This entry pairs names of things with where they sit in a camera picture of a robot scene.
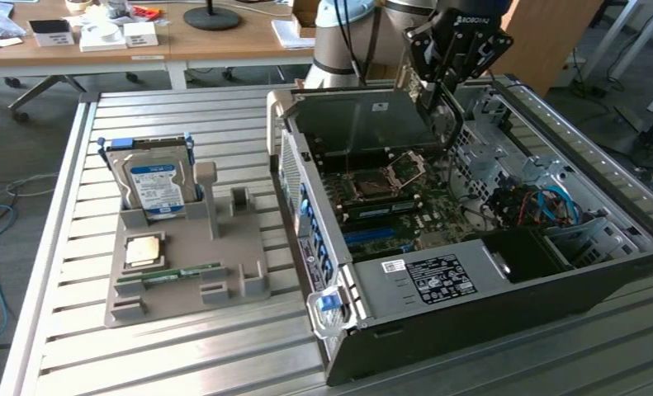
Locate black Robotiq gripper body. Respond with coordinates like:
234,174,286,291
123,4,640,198
430,6,504,79

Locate Nvidia graphics card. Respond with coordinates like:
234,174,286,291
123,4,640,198
393,61,466,154

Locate brown cardboard box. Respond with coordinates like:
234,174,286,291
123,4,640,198
291,0,321,39

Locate stack of white papers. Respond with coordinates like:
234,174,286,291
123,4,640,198
270,18,317,50

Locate metal socket cover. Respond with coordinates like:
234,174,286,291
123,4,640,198
384,150,430,186

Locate CPU socket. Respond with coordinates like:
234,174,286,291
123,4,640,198
348,171,394,203

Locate black round lamp base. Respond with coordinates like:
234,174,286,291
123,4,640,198
182,0,243,31

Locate RAM stick with white label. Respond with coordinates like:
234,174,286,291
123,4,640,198
342,200,421,223

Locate green motherboard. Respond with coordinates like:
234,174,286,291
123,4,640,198
325,152,498,257

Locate wooden desk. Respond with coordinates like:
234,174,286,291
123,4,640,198
0,0,319,79

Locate blue expansion slot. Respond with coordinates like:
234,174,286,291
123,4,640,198
345,229,400,248

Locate orange plastic item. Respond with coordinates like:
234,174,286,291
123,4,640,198
132,4,166,21

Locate plain white box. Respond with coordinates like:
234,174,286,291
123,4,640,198
123,21,159,49

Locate white box with tape roll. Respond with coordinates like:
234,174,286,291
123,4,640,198
78,22,128,53

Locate grey power supply unit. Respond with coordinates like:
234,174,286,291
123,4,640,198
353,241,512,318

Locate hard disk with blue caddy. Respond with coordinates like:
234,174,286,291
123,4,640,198
98,132,205,224

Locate blue case latch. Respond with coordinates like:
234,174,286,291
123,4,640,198
314,290,342,315

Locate grey parts rack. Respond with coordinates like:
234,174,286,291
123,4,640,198
104,161,273,328

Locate white box with black top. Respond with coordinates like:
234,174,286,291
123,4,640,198
28,19,76,47

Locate black open PC case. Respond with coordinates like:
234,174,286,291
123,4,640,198
266,73,653,387

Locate green RAM stick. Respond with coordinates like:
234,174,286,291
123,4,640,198
116,262,223,284

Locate CPU chip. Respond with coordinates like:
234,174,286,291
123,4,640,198
126,237,161,266

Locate red disk wire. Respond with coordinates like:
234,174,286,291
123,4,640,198
517,191,543,226

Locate blue disk wire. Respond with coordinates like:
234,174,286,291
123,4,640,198
537,187,581,226

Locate white floor cable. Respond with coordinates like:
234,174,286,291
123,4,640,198
0,172,58,198

